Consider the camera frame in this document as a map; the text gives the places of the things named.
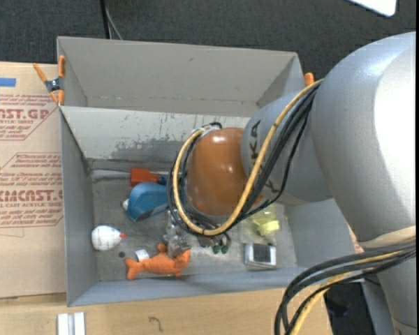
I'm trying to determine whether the brown cardboard board red print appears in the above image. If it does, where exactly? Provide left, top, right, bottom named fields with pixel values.
left=0, top=60, right=68, bottom=300

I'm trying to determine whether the pale yellow clear cup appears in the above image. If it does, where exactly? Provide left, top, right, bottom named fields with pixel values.
left=248, top=203, right=281, bottom=237

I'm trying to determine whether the orange toy fish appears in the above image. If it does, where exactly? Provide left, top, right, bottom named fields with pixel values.
left=125, top=244, right=192, bottom=281

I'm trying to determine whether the white toy chicken red beak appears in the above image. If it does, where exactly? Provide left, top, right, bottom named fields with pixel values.
left=91, top=225, right=128, bottom=252

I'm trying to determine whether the grey metal bin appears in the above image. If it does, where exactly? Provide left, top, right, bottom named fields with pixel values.
left=57, top=36, right=358, bottom=308

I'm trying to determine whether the blue tape dispenser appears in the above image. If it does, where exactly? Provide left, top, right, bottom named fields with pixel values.
left=122, top=181, right=171, bottom=223

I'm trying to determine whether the red flat block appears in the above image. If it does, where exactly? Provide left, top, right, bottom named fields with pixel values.
left=130, top=167, right=161, bottom=187

